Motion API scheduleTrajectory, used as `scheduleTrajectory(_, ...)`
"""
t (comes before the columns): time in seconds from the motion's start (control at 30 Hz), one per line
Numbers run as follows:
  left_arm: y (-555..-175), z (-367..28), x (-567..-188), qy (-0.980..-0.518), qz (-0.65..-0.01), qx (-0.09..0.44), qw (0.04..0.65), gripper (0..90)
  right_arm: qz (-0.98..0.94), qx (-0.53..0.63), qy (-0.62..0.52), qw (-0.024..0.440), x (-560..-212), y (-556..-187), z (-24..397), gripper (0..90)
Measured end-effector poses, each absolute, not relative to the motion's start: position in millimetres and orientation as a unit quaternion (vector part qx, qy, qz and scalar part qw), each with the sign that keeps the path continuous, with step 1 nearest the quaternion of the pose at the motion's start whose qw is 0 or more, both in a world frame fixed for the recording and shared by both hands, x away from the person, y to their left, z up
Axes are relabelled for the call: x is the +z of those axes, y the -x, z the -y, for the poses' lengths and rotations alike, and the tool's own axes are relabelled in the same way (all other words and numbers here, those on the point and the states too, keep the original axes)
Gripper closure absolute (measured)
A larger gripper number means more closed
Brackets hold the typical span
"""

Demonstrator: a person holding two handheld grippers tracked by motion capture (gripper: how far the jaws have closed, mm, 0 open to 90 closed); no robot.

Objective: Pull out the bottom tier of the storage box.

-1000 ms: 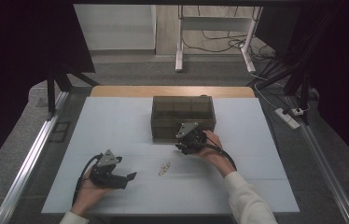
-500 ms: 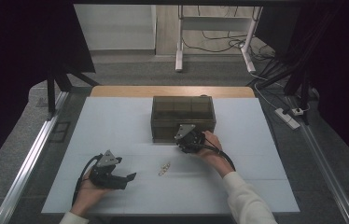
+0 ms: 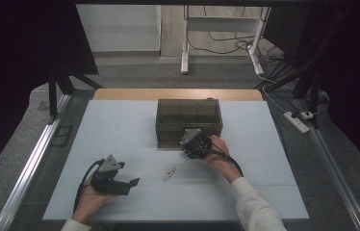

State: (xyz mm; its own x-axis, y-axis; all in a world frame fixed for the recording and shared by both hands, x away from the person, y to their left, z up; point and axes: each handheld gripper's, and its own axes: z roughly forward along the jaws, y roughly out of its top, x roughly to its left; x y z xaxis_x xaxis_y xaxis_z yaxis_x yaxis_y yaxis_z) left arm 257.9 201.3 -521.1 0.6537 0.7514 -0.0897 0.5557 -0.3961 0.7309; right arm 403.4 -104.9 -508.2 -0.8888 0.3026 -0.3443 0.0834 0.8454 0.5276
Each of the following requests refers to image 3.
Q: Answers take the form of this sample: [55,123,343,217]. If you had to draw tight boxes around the black metal stand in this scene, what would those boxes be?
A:
[254,64,321,129]
[47,65,104,118]

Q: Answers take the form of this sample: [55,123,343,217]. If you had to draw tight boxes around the dark transparent drawer box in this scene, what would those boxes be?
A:
[155,98,224,149]

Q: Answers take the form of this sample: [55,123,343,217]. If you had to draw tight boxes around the person's left hand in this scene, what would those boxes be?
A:
[71,177,115,224]

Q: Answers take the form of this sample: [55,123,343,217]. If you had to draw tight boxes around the black curtain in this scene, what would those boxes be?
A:
[263,0,360,184]
[0,0,99,187]

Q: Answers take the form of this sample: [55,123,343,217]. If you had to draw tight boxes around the person's right hand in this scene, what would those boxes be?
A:
[204,134,234,171]

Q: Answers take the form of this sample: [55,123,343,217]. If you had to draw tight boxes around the black floor cables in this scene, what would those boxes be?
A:
[187,5,285,65]

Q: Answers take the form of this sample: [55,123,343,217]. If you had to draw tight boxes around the left hand-held gripper black cable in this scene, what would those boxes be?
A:
[72,159,105,213]

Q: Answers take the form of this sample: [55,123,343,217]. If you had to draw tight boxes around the small gold hair clip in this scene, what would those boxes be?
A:
[163,167,176,183]

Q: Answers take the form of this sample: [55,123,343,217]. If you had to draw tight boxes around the aluminium rail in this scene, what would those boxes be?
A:
[293,99,360,231]
[0,94,73,231]

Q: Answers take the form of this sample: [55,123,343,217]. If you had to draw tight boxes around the hand-held gripper black cable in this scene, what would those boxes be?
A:
[72,159,105,213]
[200,138,244,177]

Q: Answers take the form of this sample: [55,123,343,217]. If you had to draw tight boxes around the white foam board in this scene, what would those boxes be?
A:
[42,99,310,223]

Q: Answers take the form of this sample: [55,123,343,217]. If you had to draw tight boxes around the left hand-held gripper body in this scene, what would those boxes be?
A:
[90,154,131,195]

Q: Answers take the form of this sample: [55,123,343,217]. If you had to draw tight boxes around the right hand-held gripper black cable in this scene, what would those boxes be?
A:
[200,138,244,177]

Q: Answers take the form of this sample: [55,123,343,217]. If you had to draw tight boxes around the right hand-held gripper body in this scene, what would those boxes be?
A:
[180,128,214,160]

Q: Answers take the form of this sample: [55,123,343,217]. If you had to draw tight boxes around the white floor cable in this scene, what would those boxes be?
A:
[258,75,288,114]

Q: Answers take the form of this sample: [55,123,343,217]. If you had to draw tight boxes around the white power strip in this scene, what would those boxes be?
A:
[283,111,311,135]

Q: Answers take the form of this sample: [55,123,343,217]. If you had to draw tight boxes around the white desk frame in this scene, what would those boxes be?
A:
[180,4,272,76]

